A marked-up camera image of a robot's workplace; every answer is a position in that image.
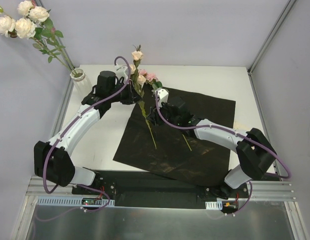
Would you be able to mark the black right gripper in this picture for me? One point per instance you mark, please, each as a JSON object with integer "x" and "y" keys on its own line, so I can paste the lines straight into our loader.
{"x": 164, "y": 113}

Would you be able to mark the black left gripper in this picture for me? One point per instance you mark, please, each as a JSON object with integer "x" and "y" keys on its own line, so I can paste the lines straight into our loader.
{"x": 131, "y": 92}

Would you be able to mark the pink and white flower bouquet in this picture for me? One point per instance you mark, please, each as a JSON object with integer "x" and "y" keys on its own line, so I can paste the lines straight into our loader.
{"x": 150, "y": 78}

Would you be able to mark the peach rosebud flower stem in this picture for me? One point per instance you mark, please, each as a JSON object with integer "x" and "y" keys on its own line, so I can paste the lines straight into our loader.
{"x": 137, "y": 57}

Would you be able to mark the green leafy flower stem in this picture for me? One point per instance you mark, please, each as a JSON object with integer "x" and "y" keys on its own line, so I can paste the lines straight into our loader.
{"x": 36, "y": 25}

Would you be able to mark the white peony flower stem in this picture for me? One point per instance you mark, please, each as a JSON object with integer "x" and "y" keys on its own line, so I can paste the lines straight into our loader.
{"x": 7, "y": 24}

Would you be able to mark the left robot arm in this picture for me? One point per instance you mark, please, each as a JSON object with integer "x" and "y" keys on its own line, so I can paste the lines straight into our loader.
{"x": 52, "y": 159}

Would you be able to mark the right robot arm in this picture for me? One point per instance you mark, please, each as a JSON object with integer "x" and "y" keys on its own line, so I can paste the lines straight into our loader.
{"x": 254, "y": 151}

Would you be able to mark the white ribbed vase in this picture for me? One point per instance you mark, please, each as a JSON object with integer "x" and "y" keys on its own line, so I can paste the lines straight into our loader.
{"x": 81, "y": 82}

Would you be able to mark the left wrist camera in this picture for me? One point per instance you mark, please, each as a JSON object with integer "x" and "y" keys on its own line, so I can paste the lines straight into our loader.
{"x": 122, "y": 72}

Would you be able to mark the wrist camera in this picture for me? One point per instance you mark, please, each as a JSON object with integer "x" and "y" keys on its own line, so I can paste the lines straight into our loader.
{"x": 161, "y": 95}
{"x": 122, "y": 72}

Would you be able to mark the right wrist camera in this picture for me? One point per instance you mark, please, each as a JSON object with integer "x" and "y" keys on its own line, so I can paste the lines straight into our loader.
{"x": 161, "y": 95}

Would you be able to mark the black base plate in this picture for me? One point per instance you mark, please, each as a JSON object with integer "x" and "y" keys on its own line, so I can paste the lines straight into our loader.
{"x": 148, "y": 190}

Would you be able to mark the right white cable duct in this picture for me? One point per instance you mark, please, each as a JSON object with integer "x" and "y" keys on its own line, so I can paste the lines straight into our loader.
{"x": 214, "y": 205}

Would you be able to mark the white cable duct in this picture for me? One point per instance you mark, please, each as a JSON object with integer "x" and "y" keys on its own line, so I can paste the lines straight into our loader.
{"x": 214, "y": 205}
{"x": 60, "y": 201}

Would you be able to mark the left aluminium frame post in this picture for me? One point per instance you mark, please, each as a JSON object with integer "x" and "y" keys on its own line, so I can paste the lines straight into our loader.
{"x": 59, "y": 40}

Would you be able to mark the aluminium frame post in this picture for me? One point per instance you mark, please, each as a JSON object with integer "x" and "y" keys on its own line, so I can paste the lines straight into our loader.
{"x": 59, "y": 40}
{"x": 272, "y": 34}

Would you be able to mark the left white cable duct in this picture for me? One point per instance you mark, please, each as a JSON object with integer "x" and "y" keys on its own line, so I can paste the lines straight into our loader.
{"x": 60, "y": 201}

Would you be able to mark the aluminium rail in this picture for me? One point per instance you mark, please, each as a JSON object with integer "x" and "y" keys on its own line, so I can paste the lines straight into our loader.
{"x": 280, "y": 191}

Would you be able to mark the right aluminium frame post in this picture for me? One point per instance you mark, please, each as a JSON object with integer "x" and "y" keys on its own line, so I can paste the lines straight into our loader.
{"x": 272, "y": 34}

